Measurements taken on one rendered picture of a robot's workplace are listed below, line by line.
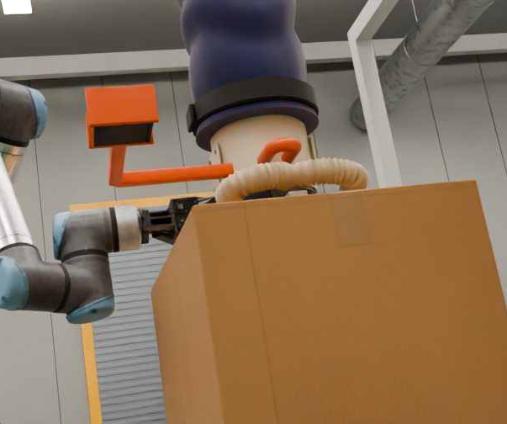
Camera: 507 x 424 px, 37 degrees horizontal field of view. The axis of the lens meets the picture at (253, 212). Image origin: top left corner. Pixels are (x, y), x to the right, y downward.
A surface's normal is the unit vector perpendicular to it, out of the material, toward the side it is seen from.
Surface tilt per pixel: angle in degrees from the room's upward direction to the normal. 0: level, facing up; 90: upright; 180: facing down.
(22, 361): 90
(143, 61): 90
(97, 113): 90
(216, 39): 75
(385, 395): 90
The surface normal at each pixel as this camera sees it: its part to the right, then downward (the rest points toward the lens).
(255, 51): 0.08, -0.48
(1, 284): -0.66, -0.09
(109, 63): 0.20, -0.28
